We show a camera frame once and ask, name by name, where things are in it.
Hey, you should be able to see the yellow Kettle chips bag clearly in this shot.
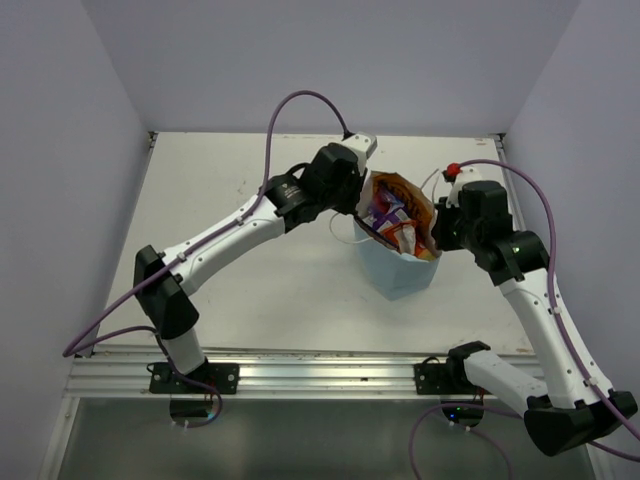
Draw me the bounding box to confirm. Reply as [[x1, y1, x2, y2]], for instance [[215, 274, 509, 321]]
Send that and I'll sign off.
[[373, 172, 436, 249]]

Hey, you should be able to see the orange snack packet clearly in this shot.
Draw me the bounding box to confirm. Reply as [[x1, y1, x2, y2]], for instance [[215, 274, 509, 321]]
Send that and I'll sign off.
[[379, 220, 436, 261]]

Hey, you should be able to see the purple snack packet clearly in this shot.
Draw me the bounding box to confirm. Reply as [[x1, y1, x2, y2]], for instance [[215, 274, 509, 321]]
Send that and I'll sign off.
[[364, 187, 411, 233]]

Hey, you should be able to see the light blue paper bag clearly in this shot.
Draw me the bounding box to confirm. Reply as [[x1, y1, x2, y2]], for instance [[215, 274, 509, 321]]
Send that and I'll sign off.
[[329, 171, 441, 301]]

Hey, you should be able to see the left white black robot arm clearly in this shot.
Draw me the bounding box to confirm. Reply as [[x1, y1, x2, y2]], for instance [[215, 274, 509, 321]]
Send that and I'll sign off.
[[134, 133, 377, 393]]

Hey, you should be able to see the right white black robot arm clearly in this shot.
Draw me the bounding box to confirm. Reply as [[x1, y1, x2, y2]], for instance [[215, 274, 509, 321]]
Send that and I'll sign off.
[[433, 180, 638, 456]]

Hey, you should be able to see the red emergency knob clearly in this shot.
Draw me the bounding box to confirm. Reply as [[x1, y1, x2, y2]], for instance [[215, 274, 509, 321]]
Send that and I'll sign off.
[[443, 163, 462, 183]]

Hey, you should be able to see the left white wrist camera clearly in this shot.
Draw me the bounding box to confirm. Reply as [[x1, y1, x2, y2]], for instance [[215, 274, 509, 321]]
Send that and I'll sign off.
[[340, 132, 378, 172]]

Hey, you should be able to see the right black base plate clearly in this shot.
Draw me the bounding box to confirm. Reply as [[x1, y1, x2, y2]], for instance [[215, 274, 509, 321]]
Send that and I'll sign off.
[[413, 356, 489, 396]]

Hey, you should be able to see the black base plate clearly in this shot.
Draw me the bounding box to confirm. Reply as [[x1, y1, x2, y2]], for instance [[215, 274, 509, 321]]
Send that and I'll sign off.
[[146, 362, 240, 395], [413, 356, 489, 396]]

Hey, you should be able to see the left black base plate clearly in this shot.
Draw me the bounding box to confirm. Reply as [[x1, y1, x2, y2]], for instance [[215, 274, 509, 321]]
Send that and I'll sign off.
[[146, 362, 240, 395]]

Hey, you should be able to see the aluminium mounting rail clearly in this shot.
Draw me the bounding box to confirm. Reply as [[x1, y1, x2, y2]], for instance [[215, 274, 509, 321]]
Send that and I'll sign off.
[[63, 349, 549, 400]]

